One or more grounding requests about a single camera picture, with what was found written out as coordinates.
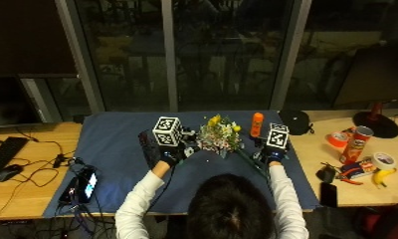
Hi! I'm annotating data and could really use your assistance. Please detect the person's left hand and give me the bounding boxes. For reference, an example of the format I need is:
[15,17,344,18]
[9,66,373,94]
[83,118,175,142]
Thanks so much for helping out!
[139,127,200,169]

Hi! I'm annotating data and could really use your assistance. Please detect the person's right hand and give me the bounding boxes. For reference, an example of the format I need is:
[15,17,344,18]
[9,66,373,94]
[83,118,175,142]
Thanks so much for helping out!
[251,135,290,163]

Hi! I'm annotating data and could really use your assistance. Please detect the yellow and white flower bouquet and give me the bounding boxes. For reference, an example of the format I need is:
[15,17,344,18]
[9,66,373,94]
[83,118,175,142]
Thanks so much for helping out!
[196,114,270,178]

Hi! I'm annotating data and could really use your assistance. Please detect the white marker cube, right glove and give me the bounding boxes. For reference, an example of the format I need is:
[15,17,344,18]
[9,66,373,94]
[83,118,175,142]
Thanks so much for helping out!
[265,121,292,150]

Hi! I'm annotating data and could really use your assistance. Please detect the white marker cube, glove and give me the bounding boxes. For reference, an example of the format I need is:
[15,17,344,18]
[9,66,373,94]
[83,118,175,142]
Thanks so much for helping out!
[152,116,185,147]
[265,121,292,150]

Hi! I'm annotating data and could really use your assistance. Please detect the white marker cube, left glove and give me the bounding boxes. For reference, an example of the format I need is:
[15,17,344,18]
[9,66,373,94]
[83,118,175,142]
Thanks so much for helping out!
[152,116,185,147]

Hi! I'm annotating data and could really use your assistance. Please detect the orange bottle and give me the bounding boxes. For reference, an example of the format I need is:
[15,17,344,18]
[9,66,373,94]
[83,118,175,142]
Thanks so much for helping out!
[249,112,265,138]

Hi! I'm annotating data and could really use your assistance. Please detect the black round cap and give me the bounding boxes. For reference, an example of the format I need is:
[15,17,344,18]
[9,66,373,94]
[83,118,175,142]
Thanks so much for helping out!
[277,110,316,136]

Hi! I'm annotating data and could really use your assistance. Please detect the blue table cloth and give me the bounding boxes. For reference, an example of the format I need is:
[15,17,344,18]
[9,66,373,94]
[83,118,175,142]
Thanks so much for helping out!
[43,110,321,219]

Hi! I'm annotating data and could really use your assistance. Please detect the small black pouch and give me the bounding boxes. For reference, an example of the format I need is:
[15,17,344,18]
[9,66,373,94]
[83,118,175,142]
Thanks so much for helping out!
[314,162,338,184]

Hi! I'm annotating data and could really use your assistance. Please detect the orange tape roll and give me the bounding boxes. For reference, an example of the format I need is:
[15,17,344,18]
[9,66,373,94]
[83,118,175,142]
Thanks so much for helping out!
[326,130,352,149]

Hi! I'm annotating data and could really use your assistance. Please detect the black phone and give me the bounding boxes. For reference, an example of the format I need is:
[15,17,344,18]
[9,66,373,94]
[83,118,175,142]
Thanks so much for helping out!
[320,181,340,209]

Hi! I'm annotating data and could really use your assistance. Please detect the red chips can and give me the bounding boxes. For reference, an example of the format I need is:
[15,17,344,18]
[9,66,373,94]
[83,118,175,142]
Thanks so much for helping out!
[338,125,375,165]

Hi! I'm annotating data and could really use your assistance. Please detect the blue and red packet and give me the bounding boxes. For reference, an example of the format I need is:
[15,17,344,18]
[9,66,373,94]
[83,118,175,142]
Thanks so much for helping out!
[340,158,381,180]

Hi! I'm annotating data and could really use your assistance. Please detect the phone with lit screen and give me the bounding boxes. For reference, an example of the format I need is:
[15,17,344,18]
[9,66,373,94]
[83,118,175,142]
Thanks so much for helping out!
[76,166,100,204]

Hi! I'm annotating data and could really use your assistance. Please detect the white tape roll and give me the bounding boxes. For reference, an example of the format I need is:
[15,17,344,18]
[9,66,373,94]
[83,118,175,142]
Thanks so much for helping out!
[370,151,398,171]

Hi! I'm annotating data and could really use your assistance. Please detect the yellow banana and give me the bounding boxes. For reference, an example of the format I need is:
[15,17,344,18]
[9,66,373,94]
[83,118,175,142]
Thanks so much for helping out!
[371,167,398,189]

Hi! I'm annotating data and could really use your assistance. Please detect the black box device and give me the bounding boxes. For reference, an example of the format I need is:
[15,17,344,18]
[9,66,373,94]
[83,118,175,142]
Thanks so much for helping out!
[58,176,82,205]

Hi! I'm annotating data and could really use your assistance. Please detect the monitor with red stand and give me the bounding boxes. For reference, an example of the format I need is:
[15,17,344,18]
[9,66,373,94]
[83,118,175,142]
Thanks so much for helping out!
[332,45,398,139]

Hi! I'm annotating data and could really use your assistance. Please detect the red chair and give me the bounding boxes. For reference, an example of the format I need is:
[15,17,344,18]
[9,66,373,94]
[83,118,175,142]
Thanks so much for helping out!
[356,198,398,239]

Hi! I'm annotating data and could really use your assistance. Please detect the black computer mouse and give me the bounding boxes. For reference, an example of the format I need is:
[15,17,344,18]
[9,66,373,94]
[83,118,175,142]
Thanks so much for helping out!
[0,163,26,183]

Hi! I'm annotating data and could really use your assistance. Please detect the black keyboard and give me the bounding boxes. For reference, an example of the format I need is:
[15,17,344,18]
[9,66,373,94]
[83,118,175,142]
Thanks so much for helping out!
[0,135,31,186]

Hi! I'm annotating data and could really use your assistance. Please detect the dark monitor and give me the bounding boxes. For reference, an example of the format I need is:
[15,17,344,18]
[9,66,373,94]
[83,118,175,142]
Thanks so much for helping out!
[0,75,47,129]

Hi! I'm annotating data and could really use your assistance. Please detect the black glove cable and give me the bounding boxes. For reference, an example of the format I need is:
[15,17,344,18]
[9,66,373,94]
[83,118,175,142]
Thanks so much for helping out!
[146,161,180,215]

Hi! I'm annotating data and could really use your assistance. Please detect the red-handled pliers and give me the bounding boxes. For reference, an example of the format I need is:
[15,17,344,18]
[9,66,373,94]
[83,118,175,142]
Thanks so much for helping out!
[337,176,365,186]

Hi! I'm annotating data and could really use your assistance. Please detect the grey window frame post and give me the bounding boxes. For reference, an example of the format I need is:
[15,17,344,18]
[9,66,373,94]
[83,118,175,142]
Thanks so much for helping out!
[160,0,180,114]
[268,0,314,112]
[54,0,107,115]

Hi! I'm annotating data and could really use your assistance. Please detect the black desk cables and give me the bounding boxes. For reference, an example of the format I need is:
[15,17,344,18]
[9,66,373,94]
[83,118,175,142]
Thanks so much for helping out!
[0,125,118,239]

